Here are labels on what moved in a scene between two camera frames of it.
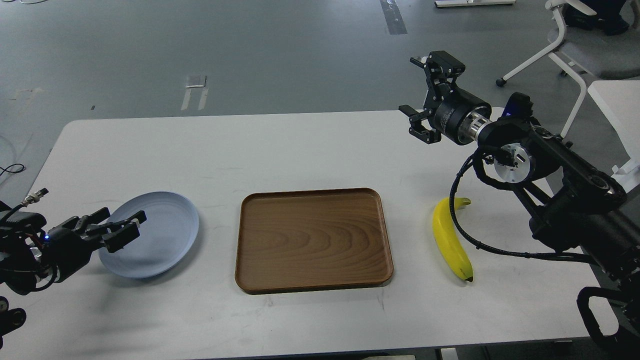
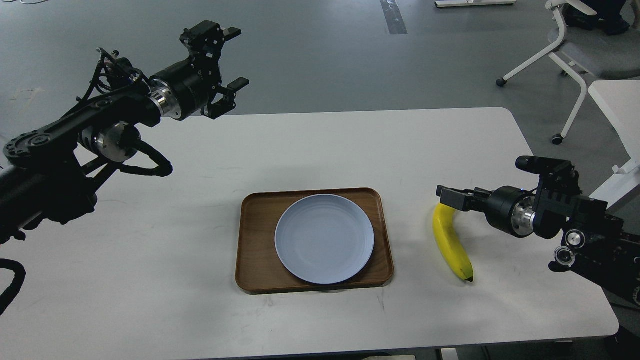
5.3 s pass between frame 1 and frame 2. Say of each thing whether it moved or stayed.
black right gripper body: moved
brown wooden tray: stayed
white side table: stayed
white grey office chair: stayed
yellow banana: stayed
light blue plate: moved
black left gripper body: moved
